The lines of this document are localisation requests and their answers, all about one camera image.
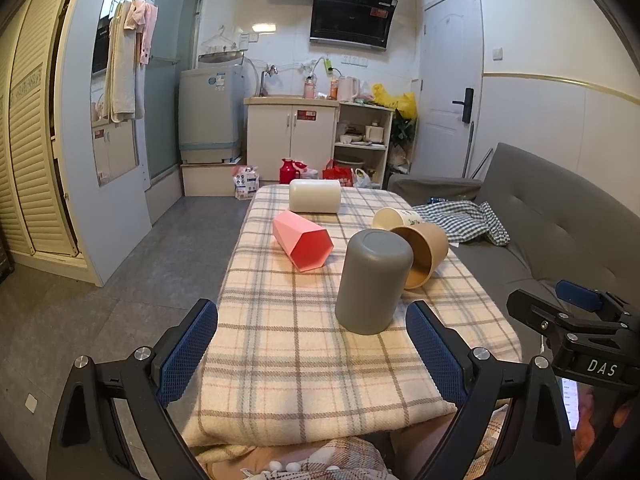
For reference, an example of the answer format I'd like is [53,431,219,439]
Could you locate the beige hanging towel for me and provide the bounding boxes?
[104,2,138,123]

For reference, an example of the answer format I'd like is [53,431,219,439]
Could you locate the cream paper cup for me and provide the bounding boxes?
[372,206,425,232]

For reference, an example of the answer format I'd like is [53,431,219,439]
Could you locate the white washing machine platform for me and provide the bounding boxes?
[181,157,246,197]

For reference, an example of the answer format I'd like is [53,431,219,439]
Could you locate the pink electric kettle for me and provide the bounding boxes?
[338,76,361,103]

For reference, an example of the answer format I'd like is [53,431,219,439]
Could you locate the wall mirror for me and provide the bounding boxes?
[90,0,141,188]

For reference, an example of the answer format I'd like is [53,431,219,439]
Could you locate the pink hexagonal cup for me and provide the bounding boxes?
[272,211,335,274]

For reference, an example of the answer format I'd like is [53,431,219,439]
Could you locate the green plant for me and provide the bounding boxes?
[392,109,417,157]

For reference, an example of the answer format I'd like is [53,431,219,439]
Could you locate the glass shower door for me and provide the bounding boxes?
[142,0,206,192]

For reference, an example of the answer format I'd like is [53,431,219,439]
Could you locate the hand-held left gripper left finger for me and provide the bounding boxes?
[52,298,219,480]

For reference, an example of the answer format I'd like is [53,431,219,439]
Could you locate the mop handle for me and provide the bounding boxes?
[462,120,474,179]

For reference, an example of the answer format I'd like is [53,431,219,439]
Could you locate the red shopping bag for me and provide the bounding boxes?
[322,158,356,181]

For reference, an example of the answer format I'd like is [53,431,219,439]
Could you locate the wire clothes hanger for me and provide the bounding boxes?
[204,26,237,53]

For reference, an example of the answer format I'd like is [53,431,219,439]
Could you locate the grey sofa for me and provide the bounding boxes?
[387,142,640,361]

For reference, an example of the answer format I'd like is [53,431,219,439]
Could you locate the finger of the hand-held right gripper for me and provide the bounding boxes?
[555,280,640,322]
[506,288,581,341]

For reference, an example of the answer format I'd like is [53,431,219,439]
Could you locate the cream sink cabinet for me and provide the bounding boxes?
[243,96,341,184]

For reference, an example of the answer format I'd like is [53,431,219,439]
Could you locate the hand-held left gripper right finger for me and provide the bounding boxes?
[405,301,576,480]

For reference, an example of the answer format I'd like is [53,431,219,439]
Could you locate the black door lock handle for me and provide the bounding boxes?
[451,87,475,123]

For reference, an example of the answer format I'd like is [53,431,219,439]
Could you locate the black range hood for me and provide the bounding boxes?
[309,0,400,51]

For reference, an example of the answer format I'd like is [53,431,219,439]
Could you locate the yellow plastic bag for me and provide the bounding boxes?
[372,83,417,120]

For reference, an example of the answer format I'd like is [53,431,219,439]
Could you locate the grey washing machine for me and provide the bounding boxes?
[178,55,246,165]

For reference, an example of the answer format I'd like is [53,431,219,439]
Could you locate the green checked cloth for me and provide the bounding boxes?
[412,200,511,247]

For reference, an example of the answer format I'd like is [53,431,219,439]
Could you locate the grey plastic cup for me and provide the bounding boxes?
[334,228,414,336]

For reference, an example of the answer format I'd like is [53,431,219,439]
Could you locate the cream louvered wardrobe doors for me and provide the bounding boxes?
[0,0,87,259]

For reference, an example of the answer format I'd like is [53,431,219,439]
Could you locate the pink hanging cloth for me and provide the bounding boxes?
[122,0,159,65]

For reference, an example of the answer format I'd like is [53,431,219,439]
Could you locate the white door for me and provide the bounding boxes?
[412,0,485,179]

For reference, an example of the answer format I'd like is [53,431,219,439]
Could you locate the white cylindrical cup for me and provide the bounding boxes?
[289,179,342,214]

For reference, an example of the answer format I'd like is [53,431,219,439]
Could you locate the brown paper cup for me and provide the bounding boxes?
[390,223,450,291]

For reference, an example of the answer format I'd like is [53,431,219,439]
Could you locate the beige plaid blanket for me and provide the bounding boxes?
[181,183,523,463]

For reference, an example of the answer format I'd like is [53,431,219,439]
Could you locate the white open shelf unit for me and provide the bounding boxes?
[332,101,396,190]

